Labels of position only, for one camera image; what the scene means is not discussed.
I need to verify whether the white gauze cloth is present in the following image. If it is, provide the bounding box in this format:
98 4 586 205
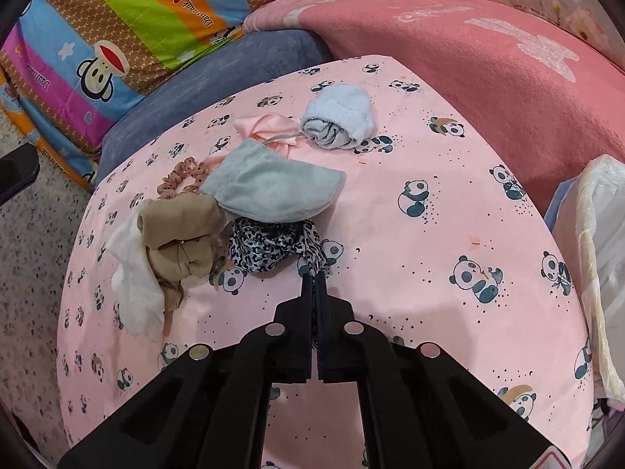
105 212 166 337

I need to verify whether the leopard print scrunchie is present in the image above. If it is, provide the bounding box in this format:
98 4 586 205
229 217 325 277

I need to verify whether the blue-grey sofa cushion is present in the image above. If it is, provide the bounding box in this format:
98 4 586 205
95 29 333 186

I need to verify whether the beige stocking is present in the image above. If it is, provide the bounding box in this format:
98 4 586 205
136 194 226 338

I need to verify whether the pale blue sock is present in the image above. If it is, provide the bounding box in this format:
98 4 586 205
300 84 373 150

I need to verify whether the pink satin bow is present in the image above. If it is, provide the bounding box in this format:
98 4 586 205
233 113 301 157

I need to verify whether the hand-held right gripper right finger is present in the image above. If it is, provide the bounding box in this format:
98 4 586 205
315 274 572 469

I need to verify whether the pink panda print cloth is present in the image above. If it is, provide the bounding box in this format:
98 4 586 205
57 55 606 469

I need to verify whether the pink blanket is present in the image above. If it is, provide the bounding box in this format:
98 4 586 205
243 0 625 216

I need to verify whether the grey velvet pouch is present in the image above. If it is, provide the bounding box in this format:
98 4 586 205
199 138 346 220

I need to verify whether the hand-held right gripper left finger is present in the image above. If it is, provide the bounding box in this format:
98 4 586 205
57 274 316 469

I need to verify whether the dark flat object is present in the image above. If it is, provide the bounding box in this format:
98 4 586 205
0 145 41 206

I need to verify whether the white lined trash bin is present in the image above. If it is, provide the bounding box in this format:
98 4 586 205
576 154 625 401

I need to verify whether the colourful monkey print quilt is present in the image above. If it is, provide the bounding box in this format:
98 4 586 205
0 0 325 189

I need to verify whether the peach ruffled hair tie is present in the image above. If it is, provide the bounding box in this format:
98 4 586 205
157 156 208 199

